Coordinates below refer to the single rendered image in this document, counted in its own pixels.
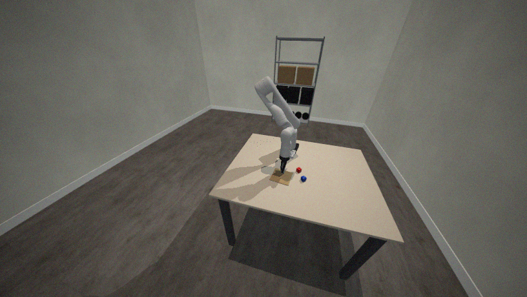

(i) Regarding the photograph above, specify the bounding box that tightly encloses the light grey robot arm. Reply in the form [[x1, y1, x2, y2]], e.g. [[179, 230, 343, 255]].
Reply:
[[254, 76, 300, 159]]

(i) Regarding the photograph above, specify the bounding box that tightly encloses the tan mat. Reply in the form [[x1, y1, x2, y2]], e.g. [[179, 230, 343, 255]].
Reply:
[[269, 168, 293, 186]]

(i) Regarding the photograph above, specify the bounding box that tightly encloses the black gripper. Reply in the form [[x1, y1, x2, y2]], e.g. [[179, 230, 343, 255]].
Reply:
[[280, 155, 290, 173]]

